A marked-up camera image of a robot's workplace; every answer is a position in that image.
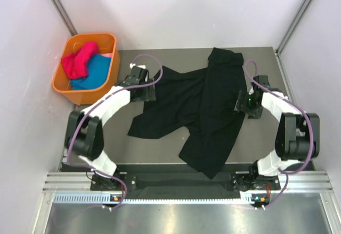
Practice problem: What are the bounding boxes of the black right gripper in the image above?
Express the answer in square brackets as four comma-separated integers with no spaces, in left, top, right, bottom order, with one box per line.
[234,90,262,119]

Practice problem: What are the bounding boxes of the black t shirt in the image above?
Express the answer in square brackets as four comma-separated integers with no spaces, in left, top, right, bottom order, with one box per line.
[127,48,247,179]

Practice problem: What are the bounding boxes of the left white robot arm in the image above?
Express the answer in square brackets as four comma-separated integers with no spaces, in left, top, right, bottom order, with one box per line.
[64,63,156,190]

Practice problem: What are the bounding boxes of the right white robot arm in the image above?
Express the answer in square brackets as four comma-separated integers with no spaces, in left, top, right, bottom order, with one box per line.
[232,75,320,190]

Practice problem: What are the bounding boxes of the light pink cloth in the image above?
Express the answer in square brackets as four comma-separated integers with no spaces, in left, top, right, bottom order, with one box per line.
[102,53,112,58]

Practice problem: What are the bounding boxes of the blue t shirt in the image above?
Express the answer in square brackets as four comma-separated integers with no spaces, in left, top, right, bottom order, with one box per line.
[70,54,111,90]

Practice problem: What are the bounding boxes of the orange plastic bin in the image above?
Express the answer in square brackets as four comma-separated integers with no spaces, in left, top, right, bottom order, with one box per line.
[52,33,120,105]

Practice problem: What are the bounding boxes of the pink t shirt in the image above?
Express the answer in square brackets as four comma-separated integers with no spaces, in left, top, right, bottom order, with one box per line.
[61,42,99,80]

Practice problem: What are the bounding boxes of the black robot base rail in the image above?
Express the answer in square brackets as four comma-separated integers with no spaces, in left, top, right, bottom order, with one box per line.
[60,163,315,195]

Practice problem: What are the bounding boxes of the white slotted cable duct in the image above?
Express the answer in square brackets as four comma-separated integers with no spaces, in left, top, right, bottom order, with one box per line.
[53,191,270,205]

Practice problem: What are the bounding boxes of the right aluminium frame post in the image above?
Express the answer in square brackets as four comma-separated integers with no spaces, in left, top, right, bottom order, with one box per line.
[275,0,314,57]

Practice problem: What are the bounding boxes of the aluminium frame post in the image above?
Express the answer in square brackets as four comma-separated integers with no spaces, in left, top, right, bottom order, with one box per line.
[275,0,314,57]
[51,0,78,36]

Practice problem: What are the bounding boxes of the left aluminium frame post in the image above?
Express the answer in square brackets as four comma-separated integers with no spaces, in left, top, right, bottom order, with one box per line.
[51,0,78,36]

